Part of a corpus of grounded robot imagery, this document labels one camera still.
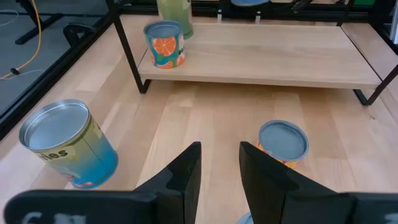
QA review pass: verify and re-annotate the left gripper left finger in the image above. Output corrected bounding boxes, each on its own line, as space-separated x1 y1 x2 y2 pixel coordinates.
2 141 202 224

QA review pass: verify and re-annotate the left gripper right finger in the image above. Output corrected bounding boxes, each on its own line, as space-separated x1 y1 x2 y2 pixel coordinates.
239 141 398 224

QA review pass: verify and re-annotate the short yellow pineapple rings can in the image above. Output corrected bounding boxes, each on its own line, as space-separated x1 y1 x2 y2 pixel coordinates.
257 119 310 169

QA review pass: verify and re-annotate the tall blue yellow tin can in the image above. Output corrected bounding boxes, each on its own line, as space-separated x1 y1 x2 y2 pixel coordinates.
18 98 119 190

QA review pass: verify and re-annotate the short teal orange-print can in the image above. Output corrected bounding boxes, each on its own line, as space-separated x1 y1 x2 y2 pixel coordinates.
142 20 187 70

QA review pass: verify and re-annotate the tall green tin can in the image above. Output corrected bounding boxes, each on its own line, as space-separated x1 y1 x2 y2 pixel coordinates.
157 0 194 40

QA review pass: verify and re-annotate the wooden shelf with black legs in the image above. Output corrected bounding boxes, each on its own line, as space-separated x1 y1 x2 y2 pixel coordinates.
105 0 398 106

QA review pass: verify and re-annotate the thin white floor cable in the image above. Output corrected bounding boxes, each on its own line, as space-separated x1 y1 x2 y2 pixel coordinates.
0 9 44 82

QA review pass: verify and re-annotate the black frame clamp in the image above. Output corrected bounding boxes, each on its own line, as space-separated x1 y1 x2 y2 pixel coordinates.
63 23 96 47

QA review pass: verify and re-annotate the yellow floor cable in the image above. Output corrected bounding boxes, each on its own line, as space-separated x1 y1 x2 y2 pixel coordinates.
0 0 43 80

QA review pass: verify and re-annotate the black desk leg frame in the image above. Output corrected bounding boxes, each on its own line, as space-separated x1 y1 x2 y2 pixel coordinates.
15 0 65 45

